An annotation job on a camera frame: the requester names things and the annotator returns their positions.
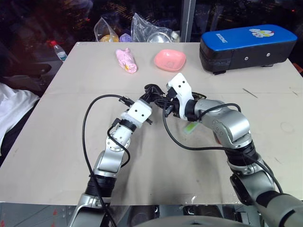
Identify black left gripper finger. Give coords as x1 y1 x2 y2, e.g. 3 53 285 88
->
143 83 159 95
151 89 168 104

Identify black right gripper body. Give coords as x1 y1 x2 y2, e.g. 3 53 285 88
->
165 85 183 117

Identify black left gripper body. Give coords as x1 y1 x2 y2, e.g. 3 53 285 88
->
139 92 157 106

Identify green highlighter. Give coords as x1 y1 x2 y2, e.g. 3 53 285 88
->
183 121 200 136

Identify pink plastic bowl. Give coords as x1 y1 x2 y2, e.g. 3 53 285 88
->
153 49 187 71

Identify pink plastic bag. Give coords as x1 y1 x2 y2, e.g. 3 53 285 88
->
115 47 138 74

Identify clear plastic bag metal bowl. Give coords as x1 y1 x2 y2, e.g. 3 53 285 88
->
130 12 177 44

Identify clear plastic bag yellow contents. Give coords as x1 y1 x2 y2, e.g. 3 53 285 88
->
94 16 120 43

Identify blue and black box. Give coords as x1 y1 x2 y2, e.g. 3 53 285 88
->
199 24 298 76

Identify clear water bottle red cap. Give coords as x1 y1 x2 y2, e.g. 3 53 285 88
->
49 40 67 62

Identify black chair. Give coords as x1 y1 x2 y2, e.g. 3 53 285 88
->
0 62 53 95

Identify white cloth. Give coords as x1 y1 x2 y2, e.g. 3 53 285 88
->
0 81 40 157

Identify shiny metal table front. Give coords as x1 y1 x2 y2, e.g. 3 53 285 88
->
0 201 258 227

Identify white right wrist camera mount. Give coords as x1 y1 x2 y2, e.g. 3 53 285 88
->
166 73 198 120

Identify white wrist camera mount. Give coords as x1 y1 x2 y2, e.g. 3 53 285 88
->
121 100 153 130
166 73 198 120

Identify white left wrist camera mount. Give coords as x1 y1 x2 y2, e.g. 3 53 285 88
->
121 100 153 130

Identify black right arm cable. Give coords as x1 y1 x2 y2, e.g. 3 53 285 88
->
162 103 284 194

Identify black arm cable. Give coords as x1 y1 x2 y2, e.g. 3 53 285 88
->
162 103 284 194
81 94 131 227

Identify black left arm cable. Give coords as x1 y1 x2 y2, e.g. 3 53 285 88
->
81 94 131 227

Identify white vertical post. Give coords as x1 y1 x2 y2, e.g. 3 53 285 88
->
181 0 196 43

